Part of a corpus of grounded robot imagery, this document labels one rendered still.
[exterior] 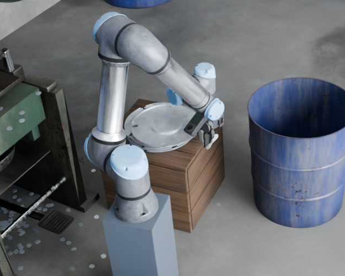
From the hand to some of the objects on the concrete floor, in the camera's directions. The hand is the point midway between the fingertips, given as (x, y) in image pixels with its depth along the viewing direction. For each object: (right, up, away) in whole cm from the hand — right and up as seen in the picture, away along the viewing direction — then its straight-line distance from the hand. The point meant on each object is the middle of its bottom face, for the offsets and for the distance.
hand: (205, 147), depth 264 cm
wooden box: (-15, -21, +42) cm, 49 cm away
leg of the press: (-87, -14, +61) cm, 107 cm away
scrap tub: (+42, -22, +33) cm, 57 cm away
